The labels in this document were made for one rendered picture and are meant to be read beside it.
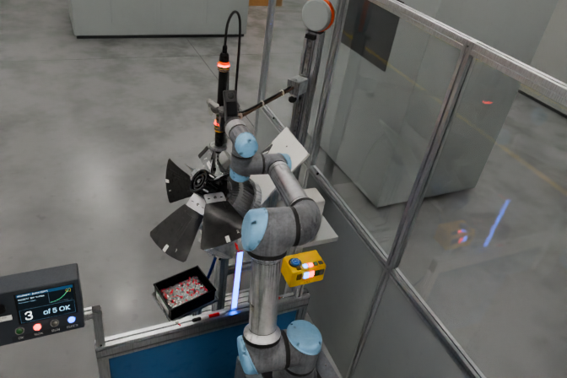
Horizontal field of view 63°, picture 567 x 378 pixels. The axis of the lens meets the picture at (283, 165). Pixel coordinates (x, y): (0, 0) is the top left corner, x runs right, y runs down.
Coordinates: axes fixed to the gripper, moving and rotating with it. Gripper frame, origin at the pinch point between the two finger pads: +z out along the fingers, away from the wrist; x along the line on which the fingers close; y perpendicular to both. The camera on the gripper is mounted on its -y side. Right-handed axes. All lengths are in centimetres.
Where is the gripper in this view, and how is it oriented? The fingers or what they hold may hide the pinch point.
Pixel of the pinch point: (219, 98)
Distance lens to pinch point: 184.4
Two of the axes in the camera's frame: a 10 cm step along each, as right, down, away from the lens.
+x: 9.1, -1.1, 4.0
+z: -3.9, -5.4, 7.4
